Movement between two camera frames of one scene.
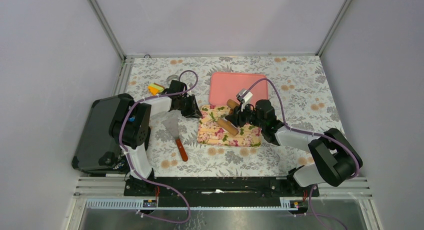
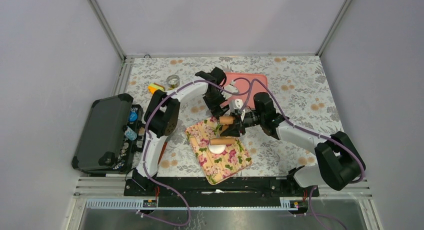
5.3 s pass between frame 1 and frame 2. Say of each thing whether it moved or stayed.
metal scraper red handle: moved
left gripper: moved
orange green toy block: stayed
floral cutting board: moved
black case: stayed
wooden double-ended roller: moved
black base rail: stayed
